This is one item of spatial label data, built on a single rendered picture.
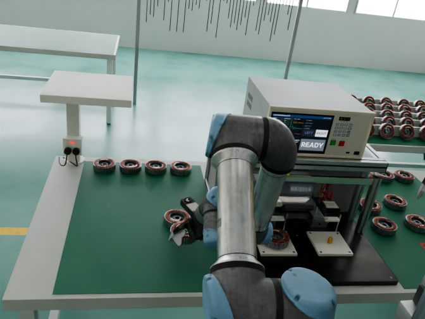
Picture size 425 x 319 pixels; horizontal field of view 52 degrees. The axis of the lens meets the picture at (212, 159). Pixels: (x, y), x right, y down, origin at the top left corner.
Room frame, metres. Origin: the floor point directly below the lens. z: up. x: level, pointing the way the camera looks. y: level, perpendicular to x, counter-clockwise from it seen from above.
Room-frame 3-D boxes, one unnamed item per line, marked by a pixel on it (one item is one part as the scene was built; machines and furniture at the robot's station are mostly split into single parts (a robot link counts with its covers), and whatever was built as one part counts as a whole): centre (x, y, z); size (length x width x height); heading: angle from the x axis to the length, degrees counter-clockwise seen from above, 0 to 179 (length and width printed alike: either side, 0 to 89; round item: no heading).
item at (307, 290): (0.67, -0.22, 1.20); 0.13 x 0.12 x 0.14; 97
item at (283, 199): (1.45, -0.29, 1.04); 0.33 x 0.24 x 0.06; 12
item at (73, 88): (1.85, 0.59, 0.98); 0.37 x 0.35 x 0.46; 102
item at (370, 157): (1.79, -0.35, 1.09); 0.68 x 0.44 x 0.05; 102
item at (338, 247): (1.50, -0.54, 0.78); 0.15 x 0.15 x 0.01; 12
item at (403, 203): (1.94, -0.96, 0.77); 0.11 x 0.11 x 0.04
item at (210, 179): (1.80, -0.02, 0.91); 0.28 x 0.03 x 0.32; 12
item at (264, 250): (1.45, -0.30, 0.78); 0.15 x 0.15 x 0.01; 12
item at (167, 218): (1.53, 0.12, 0.77); 0.11 x 0.11 x 0.04
